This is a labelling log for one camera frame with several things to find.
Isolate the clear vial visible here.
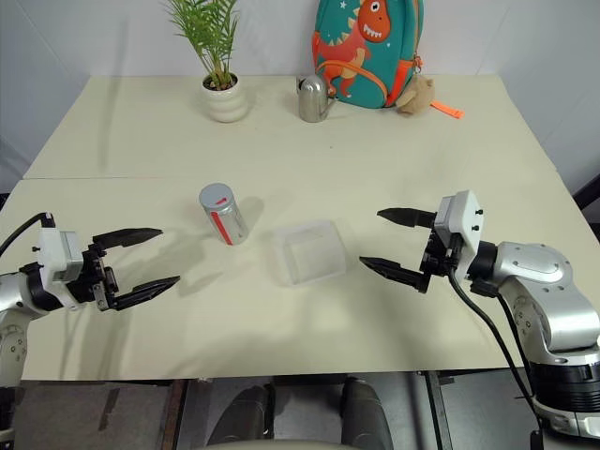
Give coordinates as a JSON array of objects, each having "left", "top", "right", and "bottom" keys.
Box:
[{"left": 198, "top": 183, "right": 249, "bottom": 247}]

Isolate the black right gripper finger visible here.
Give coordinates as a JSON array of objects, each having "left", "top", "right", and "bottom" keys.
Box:
[
  {"left": 358, "top": 256, "right": 430, "bottom": 295},
  {"left": 376, "top": 208, "right": 439, "bottom": 231}
]

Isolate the teal dinosaur backpack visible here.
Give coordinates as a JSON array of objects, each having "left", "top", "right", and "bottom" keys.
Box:
[{"left": 311, "top": 0, "right": 426, "bottom": 110}]

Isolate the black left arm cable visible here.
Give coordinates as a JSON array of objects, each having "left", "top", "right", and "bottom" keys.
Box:
[{"left": 0, "top": 212, "right": 55, "bottom": 254}]

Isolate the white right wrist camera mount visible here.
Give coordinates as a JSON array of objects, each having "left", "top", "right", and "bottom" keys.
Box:
[{"left": 433, "top": 189, "right": 484, "bottom": 278}]

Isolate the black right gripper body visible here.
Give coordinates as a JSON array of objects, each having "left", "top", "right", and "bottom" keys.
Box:
[{"left": 419, "top": 229, "right": 465, "bottom": 295}]

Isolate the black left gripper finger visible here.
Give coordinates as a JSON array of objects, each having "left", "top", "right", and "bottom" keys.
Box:
[
  {"left": 92, "top": 227, "right": 164, "bottom": 248},
  {"left": 112, "top": 275, "right": 182, "bottom": 312}
]

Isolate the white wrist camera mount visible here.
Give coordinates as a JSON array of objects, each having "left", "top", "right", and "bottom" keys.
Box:
[
  {"left": 433, "top": 189, "right": 484, "bottom": 278},
  {"left": 36, "top": 228, "right": 84, "bottom": 311}
]

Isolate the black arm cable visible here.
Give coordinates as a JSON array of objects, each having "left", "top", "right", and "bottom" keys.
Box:
[
  {"left": 445, "top": 262, "right": 545, "bottom": 450},
  {"left": 0, "top": 212, "right": 55, "bottom": 254}
]

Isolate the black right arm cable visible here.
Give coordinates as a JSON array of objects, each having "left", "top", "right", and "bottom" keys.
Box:
[{"left": 445, "top": 262, "right": 545, "bottom": 450}]

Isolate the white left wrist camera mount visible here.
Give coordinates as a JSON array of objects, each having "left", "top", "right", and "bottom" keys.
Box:
[{"left": 36, "top": 228, "right": 84, "bottom": 311}]

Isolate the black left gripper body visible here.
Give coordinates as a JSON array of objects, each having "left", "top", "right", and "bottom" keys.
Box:
[{"left": 65, "top": 243, "right": 119, "bottom": 312}]

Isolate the green plant in white pot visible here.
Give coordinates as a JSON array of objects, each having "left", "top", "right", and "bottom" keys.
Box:
[{"left": 164, "top": 0, "right": 249, "bottom": 124}]

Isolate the orange strap tag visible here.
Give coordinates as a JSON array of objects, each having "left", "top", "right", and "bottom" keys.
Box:
[{"left": 430, "top": 99, "right": 466, "bottom": 120}]

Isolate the clear plastic container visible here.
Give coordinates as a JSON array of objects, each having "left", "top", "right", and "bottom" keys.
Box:
[{"left": 269, "top": 218, "right": 349, "bottom": 288}]

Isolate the stainless steel watering can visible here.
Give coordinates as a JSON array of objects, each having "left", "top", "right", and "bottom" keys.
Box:
[{"left": 295, "top": 74, "right": 338, "bottom": 124}]

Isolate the tan plush toy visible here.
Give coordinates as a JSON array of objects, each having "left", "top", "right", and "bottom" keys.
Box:
[{"left": 396, "top": 74, "right": 437, "bottom": 116}]

